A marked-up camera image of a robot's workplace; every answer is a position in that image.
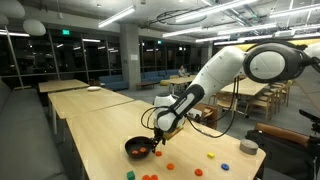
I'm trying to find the cardboard box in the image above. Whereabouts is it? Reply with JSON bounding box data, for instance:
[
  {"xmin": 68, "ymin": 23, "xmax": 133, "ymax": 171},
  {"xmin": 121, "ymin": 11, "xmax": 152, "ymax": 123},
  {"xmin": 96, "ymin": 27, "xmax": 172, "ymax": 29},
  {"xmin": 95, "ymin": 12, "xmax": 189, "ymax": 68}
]
[{"xmin": 191, "ymin": 102, "xmax": 219, "ymax": 130}]

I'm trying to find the black bowl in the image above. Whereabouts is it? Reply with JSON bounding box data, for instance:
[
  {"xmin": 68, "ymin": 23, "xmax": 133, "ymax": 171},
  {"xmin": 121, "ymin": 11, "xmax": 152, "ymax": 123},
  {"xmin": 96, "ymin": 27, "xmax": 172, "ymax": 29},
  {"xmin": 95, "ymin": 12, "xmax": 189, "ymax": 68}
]
[{"xmin": 124, "ymin": 135, "xmax": 156, "ymax": 160}]

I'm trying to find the blue sofa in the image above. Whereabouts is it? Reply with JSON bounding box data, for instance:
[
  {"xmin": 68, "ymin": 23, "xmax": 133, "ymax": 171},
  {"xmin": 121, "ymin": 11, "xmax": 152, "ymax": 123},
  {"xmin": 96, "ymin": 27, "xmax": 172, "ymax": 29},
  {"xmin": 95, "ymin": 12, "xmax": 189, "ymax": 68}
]
[
  {"xmin": 98, "ymin": 74, "xmax": 130, "ymax": 92},
  {"xmin": 140, "ymin": 68, "xmax": 181, "ymax": 84}
]

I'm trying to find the long light wooden table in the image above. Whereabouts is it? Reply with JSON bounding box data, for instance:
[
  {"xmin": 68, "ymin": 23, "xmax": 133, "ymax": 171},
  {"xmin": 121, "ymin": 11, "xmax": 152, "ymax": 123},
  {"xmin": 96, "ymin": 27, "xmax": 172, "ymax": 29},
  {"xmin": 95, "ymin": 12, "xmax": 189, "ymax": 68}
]
[{"xmin": 219, "ymin": 78, "xmax": 269, "ymax": 118}]

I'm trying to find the grey upholstered bench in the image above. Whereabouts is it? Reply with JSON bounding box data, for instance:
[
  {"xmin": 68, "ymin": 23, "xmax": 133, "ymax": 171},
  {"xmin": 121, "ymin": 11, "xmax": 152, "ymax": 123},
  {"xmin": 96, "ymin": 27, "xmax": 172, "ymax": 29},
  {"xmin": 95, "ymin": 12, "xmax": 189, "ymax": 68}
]
[{"xmin": 0, "ymin": 78, "xmax": 69, "ymax": 180}]

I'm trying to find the brown leather chair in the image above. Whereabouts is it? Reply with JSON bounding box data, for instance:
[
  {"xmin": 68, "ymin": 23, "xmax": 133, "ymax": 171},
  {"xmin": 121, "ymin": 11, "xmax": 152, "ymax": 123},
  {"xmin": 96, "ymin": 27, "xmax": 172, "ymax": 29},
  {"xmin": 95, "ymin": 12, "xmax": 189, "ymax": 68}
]
[{"xmin": 245, "ymin": 122, "xmax": 314, "ymax": 180}]

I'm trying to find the black camera tripod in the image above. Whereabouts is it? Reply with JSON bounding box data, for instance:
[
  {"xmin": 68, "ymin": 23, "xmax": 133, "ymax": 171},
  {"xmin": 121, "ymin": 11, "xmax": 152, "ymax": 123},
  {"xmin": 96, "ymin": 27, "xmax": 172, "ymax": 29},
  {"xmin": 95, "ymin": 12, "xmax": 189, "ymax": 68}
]
[{"xmin": 298, "ymin": 108, "xmax": 320, "ymax": 180}]

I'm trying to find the wooden camera mount plate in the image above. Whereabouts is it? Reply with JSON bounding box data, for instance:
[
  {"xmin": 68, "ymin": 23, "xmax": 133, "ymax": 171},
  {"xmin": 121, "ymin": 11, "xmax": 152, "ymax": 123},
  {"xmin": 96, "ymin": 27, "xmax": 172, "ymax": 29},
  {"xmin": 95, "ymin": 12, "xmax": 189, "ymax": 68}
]
[{"xmin": 162, "ymin": 127, "xmax": 184, "ymax": 141}]

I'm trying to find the grey cylinder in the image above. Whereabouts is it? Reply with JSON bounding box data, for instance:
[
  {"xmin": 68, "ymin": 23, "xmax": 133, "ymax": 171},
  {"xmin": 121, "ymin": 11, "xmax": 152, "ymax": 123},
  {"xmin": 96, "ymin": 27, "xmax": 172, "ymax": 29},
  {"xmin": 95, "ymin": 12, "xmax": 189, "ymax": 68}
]
[{"xmin": 239, "ymin": 138, "xmax": 260, "ymax": 156}]

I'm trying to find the white pendant lamp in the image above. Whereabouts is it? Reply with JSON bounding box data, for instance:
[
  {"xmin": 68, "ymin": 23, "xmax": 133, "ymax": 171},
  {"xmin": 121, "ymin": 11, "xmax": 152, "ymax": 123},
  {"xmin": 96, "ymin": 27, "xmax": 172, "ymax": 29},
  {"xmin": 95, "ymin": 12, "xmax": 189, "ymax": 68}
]
[
  {"xmin": 0, "ymin": 0, "xmax": 26, "ymax": 19},
  {"xmin": 22, "ymin": 18, "xmax": 47, "ymax": 37},
  {"xmin": 0, "ymin": 13, "xmax": 10, "ymax": 27}
]

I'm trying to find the seated person light shirt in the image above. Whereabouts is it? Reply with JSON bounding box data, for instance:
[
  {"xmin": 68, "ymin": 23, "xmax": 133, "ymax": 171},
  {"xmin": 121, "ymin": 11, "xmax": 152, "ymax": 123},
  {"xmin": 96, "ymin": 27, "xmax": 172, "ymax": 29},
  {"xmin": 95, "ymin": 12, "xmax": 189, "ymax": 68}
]
[{"xmin": 177, "ymin": 64, "xmax": 188, "ymax": 78}]

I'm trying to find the concrete column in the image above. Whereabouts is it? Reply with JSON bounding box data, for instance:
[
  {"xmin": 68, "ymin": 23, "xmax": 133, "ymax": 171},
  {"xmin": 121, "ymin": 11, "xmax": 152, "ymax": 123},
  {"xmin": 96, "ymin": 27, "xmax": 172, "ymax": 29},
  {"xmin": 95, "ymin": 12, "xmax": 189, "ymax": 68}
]
[{"xmin": 119, "ymin": 22, "xmax": 142, "ymax": 91}]

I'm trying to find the low wooden coffee table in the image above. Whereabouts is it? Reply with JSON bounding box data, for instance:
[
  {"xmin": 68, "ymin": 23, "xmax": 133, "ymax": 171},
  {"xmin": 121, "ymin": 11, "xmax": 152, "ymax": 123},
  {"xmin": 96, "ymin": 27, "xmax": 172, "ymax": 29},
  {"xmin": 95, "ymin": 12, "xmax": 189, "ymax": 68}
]
[{"xmin": 134, "ymin": 80, "xmax": 158, "ymax": 91}]

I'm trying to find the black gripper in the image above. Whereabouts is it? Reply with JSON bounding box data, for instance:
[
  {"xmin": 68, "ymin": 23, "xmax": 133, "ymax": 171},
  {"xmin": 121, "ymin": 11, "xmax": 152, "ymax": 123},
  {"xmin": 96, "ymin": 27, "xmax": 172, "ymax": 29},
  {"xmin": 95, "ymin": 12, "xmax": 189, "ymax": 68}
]
[{"xmin": 151, "ymin": 127, "xmax": 168, "ymax": 154}]

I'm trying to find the light wooden chair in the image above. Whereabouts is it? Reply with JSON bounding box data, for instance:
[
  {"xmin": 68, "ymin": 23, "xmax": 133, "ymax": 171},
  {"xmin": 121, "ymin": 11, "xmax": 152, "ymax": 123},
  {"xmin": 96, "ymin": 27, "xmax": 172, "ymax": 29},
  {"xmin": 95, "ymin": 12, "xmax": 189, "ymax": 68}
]
[
  {"xmin": 246, "ymin": 89, "xmax": 275, "ymax": 123},
  {"xmin": 271, "ymin": 79, "xmax": 292, "ymax": 108},
  {"xmin": 215, "ymin": 92, "xmax": 237, "ymax": 113}
]

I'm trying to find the ceiling light tube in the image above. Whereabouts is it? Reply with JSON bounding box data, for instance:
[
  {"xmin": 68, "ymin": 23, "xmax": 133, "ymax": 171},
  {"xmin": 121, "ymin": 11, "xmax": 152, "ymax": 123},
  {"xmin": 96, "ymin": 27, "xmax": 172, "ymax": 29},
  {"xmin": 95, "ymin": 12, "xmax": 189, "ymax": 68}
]
[
  {"xmin": 174, "ymin": 0, "xmax": 259, "ymax": 24},
  {"xmin": 162, "ymin": 26, "xmax": 203, "ymax": 38},
  {"xmin": 97, "ymin": 4, "xmax": 137, "ymax": 29},
  {"xmin": 0, "ymin": 29, "xmax": 31, "ymax": 38},
  {"xmin": 269, "ymin": 3, "xmax": 320, "ymax": 19},
  {"xmin": 195, "ymin": 35, "xmax": 229, "ymax": 44}
]

